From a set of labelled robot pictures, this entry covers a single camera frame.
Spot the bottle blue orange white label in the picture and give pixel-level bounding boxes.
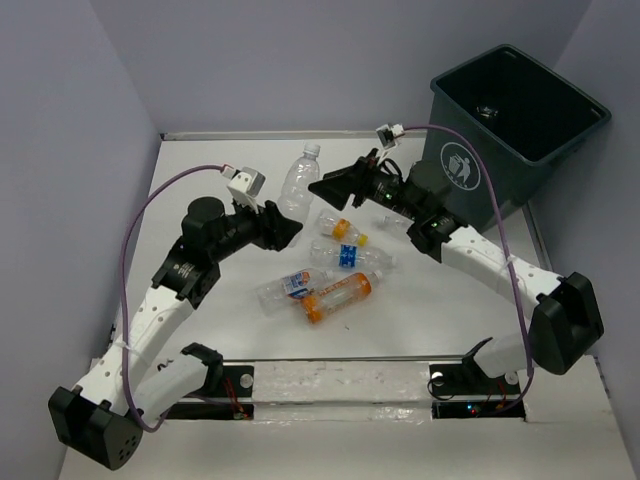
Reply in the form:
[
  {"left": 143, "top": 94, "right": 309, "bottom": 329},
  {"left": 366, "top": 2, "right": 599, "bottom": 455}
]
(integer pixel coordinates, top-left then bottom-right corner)
[{"left": 255, "top": 267, "right": 334, "bottom": 315}]

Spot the clear bottle blue label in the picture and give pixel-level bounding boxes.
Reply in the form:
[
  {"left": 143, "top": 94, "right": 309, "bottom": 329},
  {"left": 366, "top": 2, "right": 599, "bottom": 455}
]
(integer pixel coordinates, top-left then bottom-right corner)
[{"left": 309, "top": 239, "right": 397, "bottom": 271}]

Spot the clear ribbed bottle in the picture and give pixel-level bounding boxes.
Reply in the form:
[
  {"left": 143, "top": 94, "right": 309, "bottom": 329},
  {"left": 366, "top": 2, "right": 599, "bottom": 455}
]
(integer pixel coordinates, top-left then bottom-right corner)
[{"left": 476, "top": 102, "right": 500, "bottom": 122}]

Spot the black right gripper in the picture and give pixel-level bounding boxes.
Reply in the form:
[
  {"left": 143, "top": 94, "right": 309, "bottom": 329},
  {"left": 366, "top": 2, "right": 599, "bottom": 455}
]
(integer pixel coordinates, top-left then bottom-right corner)
[{"left": 310, "top": 146, "right": 424, "bottom": 222}]

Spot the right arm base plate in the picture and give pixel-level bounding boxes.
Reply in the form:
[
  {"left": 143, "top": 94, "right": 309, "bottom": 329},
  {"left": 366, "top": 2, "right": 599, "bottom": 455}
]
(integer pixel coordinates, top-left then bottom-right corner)
[{"left": 427, "top": 363, "right": 526, "bottom": 420}]

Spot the dark green plastic bin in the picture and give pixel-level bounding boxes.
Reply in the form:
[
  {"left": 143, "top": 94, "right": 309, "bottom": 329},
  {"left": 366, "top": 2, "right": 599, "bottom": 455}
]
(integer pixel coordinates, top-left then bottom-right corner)
[{"left": 422, "top": 45, "right": 611, "bottom": 232}]

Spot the clear bottle white cap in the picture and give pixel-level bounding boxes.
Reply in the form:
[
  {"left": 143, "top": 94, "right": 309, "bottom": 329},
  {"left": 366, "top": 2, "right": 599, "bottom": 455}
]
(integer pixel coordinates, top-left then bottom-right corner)
[{"left": 277, "top": 143, "right": 321, "bottom": 224}]

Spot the large clear unlabeled bottle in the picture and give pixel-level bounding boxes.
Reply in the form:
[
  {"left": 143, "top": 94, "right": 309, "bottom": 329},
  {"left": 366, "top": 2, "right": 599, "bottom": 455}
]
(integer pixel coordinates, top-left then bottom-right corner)
[{"left": 378, "top": 215, "right": 413, "bottom": 232}]

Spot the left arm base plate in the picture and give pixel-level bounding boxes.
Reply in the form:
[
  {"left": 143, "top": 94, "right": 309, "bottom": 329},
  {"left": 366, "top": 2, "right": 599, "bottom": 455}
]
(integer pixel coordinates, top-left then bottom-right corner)
[{"left": 167, "top": 364, "right": 254, "bottom": 421}]

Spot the small bottle yellow cap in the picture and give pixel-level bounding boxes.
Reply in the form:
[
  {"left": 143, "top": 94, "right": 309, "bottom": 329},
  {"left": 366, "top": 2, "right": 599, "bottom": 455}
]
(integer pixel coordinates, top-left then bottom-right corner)
[{"left": 315, "top": 209, "right": 369, "bottom": 246}]

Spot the large orange label bottle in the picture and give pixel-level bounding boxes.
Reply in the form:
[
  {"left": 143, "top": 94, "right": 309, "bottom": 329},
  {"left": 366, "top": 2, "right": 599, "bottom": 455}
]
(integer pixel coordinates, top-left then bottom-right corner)
[{"left": 300, "top": 270, "right": 384, "bottom": 324}]

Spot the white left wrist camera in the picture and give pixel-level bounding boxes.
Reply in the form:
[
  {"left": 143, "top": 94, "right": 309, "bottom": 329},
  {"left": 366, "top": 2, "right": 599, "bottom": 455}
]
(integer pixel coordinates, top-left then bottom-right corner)
[{"left": 227, "top": 168, "right": 266, "bottom": 212}]

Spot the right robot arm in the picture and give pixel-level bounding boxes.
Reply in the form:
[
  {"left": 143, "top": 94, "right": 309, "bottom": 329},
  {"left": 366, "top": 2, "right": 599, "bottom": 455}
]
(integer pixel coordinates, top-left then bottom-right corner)
[{"left": 309, "top": 151, "right": 604, "bottom": 392}]

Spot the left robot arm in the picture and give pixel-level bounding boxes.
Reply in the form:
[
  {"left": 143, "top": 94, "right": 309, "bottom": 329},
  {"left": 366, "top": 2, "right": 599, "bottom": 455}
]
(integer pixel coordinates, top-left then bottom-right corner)
[{"left": 48, "top": 197, "right": 302, "bottom": 470}]

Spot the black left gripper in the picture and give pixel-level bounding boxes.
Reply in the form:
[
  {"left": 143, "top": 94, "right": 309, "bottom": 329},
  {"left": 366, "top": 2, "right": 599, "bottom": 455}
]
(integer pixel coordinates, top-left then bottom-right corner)
[{"left": 209, "top": 194, "right": 302, "bottom": 263}]

